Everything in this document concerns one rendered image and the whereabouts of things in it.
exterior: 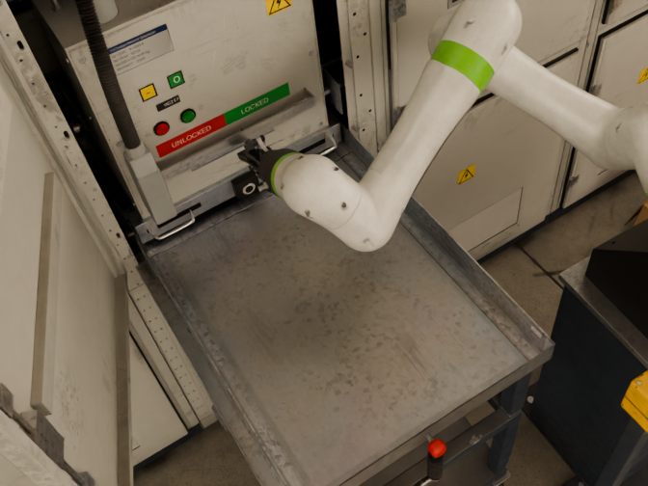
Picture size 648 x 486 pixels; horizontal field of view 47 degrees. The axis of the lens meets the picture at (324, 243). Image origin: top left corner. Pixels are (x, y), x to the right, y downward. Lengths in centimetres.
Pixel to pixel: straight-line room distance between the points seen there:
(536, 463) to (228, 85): 141
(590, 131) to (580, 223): 120
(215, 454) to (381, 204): 128
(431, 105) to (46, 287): 72
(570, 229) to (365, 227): 158
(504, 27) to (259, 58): 50
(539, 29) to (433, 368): 95
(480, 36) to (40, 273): 85
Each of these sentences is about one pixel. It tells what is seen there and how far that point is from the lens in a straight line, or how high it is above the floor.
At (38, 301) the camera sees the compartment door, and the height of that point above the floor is 124.
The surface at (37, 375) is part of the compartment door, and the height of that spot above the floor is 124.
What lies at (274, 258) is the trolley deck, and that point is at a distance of 167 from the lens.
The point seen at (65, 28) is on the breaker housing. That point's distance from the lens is 148.
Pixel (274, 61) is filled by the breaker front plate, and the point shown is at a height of 117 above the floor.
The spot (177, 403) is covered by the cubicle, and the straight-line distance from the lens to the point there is 227.
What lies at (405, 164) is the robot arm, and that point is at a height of 119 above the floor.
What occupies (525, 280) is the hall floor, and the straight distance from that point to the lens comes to 266.
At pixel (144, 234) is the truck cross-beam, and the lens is 174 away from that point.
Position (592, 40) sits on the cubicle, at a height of 79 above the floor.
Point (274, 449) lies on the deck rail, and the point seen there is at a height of 85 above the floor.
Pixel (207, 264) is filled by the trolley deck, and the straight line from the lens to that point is 170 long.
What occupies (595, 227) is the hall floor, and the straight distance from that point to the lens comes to 285.
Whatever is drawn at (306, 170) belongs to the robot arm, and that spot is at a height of 126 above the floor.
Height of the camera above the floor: 218
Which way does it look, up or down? 52 degrees down
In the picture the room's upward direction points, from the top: 9 degrees counter-clockwise
